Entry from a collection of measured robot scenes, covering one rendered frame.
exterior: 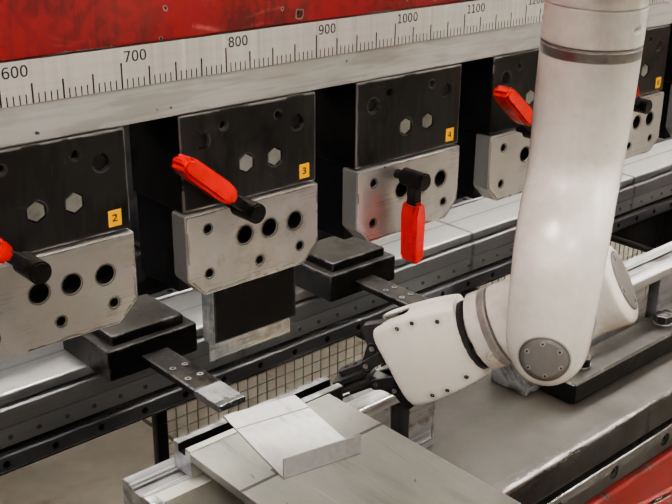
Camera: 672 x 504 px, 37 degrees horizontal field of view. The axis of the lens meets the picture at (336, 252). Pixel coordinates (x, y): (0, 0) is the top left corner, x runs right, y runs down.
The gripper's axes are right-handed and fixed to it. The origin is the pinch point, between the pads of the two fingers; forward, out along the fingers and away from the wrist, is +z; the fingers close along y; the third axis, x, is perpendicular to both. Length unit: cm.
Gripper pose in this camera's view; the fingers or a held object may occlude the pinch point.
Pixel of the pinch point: (353, 377)
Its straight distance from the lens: 113.6
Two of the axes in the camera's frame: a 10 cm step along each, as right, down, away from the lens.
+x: -3.2, 3.5, -8.8
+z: -8.2, 3.6, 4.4
